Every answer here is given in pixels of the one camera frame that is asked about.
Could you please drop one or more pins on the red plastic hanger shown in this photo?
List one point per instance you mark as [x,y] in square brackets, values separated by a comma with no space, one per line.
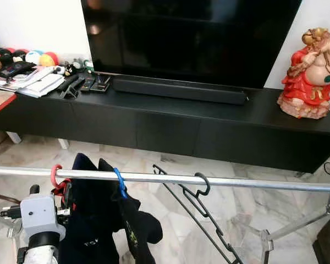
[53,177]

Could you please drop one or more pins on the blue plastic hanger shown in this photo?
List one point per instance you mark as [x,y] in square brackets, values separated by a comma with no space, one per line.
[120,184]

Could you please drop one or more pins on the black shirt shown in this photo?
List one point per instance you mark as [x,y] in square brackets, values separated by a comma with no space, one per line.
[143,228]

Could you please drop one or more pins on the navy T-shirt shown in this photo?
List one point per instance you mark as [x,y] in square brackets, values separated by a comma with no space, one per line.
[91,220]

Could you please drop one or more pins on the dark brown sofa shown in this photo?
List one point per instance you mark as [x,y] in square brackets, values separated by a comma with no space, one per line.
[329,242]

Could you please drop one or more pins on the silver metal clothes rack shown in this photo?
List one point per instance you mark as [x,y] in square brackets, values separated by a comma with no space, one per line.
[154,177]

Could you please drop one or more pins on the black television console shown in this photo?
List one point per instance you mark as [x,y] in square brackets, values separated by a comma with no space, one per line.
[154,129]

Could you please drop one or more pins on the white paper stack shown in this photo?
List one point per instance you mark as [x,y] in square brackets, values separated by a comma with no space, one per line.
[41,83]

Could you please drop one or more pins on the black pouch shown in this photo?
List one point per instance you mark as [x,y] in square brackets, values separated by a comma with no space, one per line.
[16,69]

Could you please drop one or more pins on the yellow red ball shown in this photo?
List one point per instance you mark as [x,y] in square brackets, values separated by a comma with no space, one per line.
[50,59]

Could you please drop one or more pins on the blue white ball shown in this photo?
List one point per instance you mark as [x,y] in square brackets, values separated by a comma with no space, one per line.
[34,57]

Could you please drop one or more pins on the red laughing Buddha statue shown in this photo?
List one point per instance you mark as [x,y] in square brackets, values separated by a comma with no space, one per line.
[305,82]

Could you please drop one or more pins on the black ball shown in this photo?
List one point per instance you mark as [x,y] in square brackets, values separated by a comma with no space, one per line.
[18,57]

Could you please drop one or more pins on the black soundbar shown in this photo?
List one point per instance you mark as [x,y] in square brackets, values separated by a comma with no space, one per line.
[179,91]

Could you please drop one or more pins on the black flat screen television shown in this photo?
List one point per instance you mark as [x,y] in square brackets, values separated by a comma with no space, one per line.
[192,33]

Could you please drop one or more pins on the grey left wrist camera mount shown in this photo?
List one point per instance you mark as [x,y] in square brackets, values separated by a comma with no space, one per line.
[38,217]

